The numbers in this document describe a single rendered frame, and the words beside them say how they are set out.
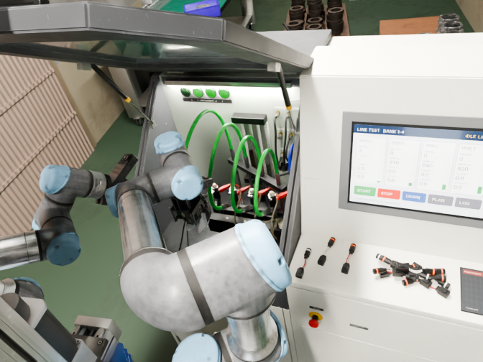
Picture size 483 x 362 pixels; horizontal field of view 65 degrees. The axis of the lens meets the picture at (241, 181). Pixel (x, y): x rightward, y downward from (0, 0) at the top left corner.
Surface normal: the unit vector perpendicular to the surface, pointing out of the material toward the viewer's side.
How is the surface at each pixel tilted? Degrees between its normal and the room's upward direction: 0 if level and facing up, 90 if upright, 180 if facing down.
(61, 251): 90
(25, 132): 90
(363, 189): 76
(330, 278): 0
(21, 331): 90
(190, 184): 90
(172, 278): 19
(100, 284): 0
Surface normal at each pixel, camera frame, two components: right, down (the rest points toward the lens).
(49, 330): 0.96, 0.01
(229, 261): 0.03, -0.40
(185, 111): -0.36, 0.65
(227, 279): 0.17, -0.10
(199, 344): -0.29, -0.69
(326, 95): -0.39, 0.45
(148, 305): -0.51, 0.12
